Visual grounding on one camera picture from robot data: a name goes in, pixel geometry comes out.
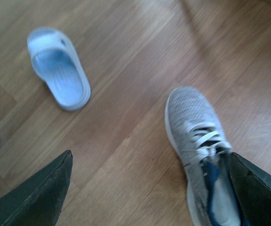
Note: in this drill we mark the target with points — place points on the grey sneaker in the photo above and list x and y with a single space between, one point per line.
197 136

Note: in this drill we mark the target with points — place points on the light blue slipper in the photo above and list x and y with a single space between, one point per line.
56 62

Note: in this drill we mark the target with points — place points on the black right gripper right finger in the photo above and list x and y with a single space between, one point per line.
252 186

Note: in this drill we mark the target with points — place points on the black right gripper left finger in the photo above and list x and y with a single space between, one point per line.
38 201

